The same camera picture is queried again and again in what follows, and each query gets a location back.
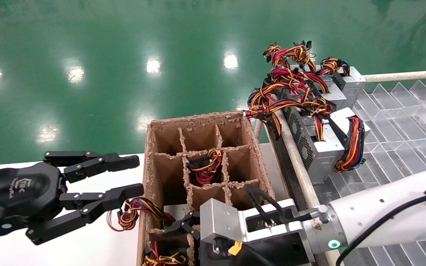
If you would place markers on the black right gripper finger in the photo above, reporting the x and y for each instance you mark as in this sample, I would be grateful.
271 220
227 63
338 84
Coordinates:
178 228
192 220

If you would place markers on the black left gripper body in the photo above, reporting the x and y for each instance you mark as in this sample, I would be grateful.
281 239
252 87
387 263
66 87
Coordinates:
13 195

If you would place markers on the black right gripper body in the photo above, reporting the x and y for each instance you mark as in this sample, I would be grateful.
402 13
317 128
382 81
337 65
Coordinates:
264 253

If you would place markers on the white cart post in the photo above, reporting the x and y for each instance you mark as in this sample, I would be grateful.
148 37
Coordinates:
258 131

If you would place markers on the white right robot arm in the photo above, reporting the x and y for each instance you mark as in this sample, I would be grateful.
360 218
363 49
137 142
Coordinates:
383 199

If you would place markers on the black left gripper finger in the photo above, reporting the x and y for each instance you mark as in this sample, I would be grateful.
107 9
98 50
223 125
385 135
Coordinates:
94 205
98 164

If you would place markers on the clear plastic divider tray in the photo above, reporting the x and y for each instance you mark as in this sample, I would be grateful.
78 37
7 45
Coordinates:
401 136

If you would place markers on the brown cardboard divider box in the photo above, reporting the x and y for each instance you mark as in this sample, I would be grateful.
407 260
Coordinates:
161 173

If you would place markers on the black cart edge strip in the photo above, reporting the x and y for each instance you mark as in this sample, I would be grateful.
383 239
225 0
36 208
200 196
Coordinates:
287 173

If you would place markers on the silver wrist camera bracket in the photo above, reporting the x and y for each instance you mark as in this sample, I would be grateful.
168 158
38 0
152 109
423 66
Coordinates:
220 218

